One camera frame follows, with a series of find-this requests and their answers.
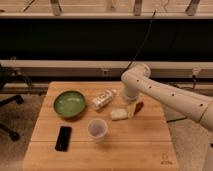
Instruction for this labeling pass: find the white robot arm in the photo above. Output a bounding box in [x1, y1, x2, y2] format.
[121, 64, 213, 131]

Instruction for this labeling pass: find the white ceramic cup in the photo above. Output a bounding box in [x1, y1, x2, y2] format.
[87, 118, 108, 143]

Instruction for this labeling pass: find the reddish brown sausage toy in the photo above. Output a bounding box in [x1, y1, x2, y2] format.
[134, 102, 144, 114]

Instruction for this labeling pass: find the black smartphone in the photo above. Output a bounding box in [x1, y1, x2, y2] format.
[55, 126, 72, 152]

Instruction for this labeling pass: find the black office chair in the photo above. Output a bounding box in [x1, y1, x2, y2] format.
[0, 64, 24, 141]

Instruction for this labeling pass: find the black hanging cable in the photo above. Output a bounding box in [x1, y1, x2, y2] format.
[128, 9, 157, 69]

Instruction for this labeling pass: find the green ceramic bowl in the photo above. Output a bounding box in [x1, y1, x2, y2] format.
[53, 90, 86, 118]

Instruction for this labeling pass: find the white plastic bottle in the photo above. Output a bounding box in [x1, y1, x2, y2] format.
[91, 89, 116, 110]

